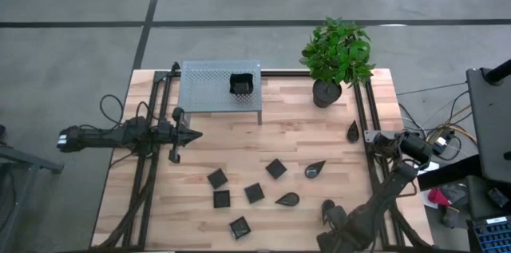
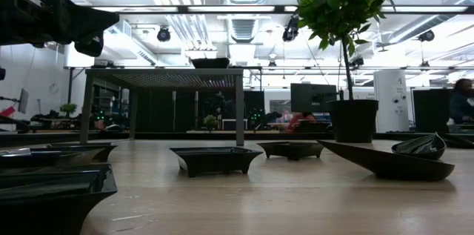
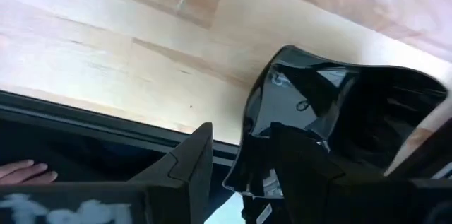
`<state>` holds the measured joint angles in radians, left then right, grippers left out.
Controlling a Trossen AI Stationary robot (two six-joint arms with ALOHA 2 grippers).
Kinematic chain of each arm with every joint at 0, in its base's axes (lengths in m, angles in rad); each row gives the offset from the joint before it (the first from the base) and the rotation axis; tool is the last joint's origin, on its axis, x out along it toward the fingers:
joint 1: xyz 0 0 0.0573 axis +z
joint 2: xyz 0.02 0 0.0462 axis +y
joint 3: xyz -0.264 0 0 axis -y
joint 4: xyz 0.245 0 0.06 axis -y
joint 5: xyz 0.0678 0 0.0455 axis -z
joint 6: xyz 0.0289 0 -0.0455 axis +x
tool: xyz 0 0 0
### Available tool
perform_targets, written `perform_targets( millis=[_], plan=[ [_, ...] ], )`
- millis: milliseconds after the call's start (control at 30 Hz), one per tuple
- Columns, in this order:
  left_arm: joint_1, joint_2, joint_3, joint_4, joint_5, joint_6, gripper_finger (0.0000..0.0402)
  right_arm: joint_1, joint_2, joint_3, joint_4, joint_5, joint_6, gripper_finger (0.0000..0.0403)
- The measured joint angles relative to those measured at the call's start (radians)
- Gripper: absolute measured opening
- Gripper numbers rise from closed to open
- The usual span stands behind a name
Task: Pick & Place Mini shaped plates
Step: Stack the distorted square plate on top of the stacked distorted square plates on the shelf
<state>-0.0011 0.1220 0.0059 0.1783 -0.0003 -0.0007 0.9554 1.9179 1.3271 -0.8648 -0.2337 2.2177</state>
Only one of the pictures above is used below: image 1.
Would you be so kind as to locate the grey metal stand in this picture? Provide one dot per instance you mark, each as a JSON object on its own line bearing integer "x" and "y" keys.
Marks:
{"x": 24, "y": 157}

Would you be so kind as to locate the dark grey bag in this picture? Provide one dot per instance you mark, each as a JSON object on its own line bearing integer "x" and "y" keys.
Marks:
{"x": 457, "y": 195}

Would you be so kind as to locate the green potted plant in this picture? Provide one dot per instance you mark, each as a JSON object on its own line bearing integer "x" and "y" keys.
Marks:
{"x": 337, "y": 57}

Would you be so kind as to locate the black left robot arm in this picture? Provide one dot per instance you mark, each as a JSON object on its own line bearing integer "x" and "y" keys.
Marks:
{"x": 100, "y": 137}

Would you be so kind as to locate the white paper sheet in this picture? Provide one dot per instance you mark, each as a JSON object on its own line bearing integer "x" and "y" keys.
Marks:
{"x": 429, "y": 168}

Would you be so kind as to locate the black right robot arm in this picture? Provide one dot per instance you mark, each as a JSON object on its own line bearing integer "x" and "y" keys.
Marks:
{"x": 383, "y": 201}

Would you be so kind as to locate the black power supply box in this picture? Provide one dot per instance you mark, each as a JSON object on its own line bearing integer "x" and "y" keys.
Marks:
{"x": 441, "y": 145}

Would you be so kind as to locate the red cloth item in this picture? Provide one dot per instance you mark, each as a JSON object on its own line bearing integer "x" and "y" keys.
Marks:
{"x": 438, "y": 196}

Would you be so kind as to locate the black desk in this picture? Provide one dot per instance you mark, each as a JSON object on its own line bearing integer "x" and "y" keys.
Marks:
{"x": 447, "y": 173}

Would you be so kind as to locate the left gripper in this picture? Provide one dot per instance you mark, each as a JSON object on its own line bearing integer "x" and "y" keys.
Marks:
{"x": 167, "y": 135}

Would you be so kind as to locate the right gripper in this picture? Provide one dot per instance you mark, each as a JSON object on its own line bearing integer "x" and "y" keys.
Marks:
{"x": 339, "y": 229}

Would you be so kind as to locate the grey metal bracket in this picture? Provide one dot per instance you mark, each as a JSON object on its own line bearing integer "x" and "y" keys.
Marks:
{"x": 370, "y": 136}

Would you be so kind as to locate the black aluminium table frame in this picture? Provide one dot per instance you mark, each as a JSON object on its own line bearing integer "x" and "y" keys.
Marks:
{"x": 159, "y": 93}

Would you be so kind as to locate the grey perforated metal shelf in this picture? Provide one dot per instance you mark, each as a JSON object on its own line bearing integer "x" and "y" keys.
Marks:
{"x": 207, "y": 89}

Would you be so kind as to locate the backlit computer keyboard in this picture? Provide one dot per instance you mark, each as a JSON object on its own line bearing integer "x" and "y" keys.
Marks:
{"x": 495, "y": 237}

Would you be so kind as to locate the black wavy square bowl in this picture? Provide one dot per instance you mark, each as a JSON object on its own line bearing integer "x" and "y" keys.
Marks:
{"x": 232, "y": 85}

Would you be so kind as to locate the grey equipment table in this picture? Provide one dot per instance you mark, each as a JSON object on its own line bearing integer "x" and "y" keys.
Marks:
{"x": 491, "y": 125}

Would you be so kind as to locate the small black device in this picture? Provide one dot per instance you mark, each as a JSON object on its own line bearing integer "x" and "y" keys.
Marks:
{"x": 497, "y": 197}

